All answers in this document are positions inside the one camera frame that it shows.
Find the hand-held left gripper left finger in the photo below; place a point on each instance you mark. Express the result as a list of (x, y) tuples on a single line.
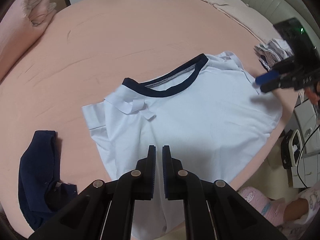
[(152, 175)]

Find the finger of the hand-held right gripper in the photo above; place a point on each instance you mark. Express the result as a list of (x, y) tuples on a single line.
[(266, 77), (271, 87)]

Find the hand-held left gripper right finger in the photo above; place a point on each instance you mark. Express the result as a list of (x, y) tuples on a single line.
[(166, 177)]

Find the stack of clothes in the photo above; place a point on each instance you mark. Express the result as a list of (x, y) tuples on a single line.
[(270, 52)]

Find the white t-shirt with navy trim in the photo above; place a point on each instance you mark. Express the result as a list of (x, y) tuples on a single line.
[(200, 117)]

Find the navy shorts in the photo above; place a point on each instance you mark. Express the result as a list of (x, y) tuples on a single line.
[(37, 175)]

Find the person's right hand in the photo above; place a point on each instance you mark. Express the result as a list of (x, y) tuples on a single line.
[(312, 93)]

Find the white drawer unit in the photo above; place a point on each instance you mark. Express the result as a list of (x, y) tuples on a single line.
[(306, 122)]

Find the white and black appliance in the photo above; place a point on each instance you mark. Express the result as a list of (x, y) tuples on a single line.
[(287, 152)]

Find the pink printed pajamas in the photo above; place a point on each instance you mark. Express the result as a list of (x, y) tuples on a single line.
[(255, 200)]

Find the bed with pink sheet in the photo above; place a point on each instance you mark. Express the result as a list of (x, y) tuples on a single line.
[(125, 42)]

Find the rolled pink quilt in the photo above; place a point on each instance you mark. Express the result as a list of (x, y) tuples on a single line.
[(17, 30)]

